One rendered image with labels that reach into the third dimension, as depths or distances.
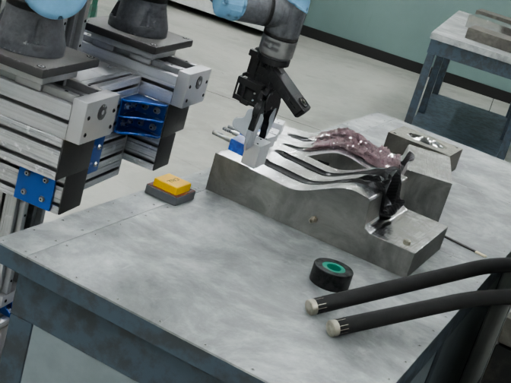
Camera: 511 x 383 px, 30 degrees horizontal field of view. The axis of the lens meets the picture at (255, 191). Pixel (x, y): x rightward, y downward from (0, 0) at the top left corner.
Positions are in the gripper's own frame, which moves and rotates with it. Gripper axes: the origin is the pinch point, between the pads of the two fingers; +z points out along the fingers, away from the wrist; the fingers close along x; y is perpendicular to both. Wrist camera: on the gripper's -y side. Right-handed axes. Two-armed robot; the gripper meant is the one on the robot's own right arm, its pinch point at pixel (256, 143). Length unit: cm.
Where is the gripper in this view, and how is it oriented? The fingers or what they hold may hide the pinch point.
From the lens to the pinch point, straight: 209.0
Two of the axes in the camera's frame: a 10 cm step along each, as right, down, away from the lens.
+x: -4.7, 2.6, -8.5
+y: -8.4, -4.3, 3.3
